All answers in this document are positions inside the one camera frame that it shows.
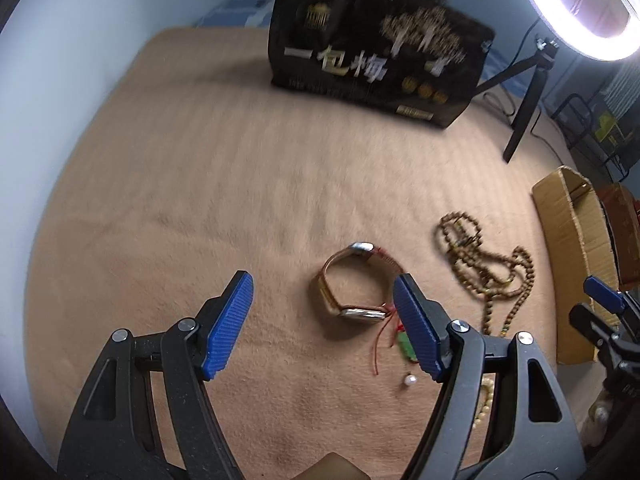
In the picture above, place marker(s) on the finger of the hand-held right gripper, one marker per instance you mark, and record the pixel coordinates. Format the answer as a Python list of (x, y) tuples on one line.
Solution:
[(602, 291), (592, 322)]

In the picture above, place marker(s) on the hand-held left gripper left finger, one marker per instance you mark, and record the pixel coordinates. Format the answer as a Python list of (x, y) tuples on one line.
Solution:
[(227, 325)]

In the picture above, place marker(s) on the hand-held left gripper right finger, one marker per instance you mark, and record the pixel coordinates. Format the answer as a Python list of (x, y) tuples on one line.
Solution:
[(415, 330)]

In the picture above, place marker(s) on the gold wrist watch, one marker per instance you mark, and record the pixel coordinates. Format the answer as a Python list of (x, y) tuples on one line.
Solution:
[(350, 285)]

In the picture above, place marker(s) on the open cardboard box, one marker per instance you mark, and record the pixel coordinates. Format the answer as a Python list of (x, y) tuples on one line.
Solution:
[(575, 255)]

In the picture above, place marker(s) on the white pearl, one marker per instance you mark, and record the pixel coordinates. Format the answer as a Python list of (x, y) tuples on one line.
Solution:
[(410, 381)]

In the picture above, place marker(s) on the reddish brown wooden box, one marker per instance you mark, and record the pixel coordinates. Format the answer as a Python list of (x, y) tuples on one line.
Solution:
[(622, 232)]

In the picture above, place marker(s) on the tan blanket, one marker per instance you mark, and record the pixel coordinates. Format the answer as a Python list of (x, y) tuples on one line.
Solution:
[(200, 200)]

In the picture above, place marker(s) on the yellow green packet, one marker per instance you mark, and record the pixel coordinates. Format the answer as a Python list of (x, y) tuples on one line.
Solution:
[(607, 129)]

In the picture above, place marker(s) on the black metal rack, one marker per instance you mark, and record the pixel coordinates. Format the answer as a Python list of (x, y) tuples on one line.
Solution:
[(585, 120)]

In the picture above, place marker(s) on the black light tripod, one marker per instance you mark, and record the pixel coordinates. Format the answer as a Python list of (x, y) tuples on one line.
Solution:
[(527, 95)]

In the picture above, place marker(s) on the black printed bag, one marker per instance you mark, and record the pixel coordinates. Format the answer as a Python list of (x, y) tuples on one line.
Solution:
[(375, 50)]

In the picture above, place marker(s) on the blue patterned sheet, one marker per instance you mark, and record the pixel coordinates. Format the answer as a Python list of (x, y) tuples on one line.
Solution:
[(240, 7)]

